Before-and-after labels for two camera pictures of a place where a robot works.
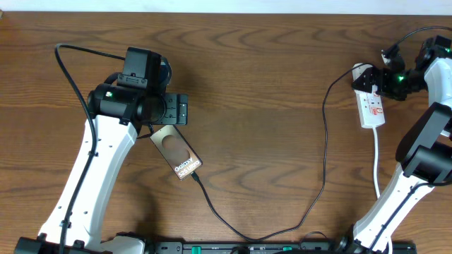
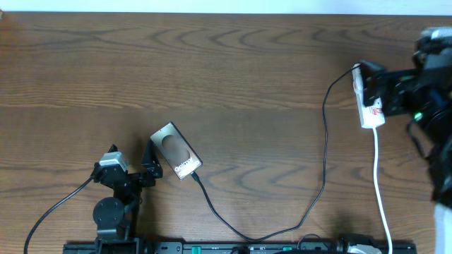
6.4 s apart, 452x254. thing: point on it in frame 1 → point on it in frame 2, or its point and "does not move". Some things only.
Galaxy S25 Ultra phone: [176, 151] does not move
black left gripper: [179, 112] → [152, 167]
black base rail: [268, 248] does not move
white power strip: [371, 109] does not move
